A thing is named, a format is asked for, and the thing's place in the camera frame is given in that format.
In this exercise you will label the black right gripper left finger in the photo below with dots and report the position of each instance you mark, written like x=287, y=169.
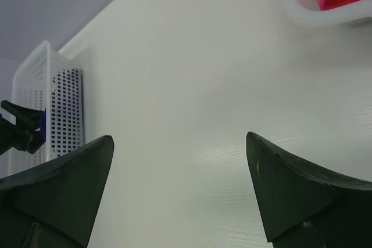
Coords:
x=55, y=203

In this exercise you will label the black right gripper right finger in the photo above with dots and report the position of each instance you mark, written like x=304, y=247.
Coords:
x=303, y=204

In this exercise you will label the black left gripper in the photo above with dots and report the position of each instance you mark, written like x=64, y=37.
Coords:
x=27, y=141

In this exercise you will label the purple towel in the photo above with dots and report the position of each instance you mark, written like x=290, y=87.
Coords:
x=43, y=124

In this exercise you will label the white left plastic basket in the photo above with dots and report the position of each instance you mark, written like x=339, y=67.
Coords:
x=52, y=83

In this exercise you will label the white plastic basket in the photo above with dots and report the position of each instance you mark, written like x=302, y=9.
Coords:
x=308, y=13
x=52, y=83

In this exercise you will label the white right plastic basket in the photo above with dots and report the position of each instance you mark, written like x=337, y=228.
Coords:
x=308, y=13

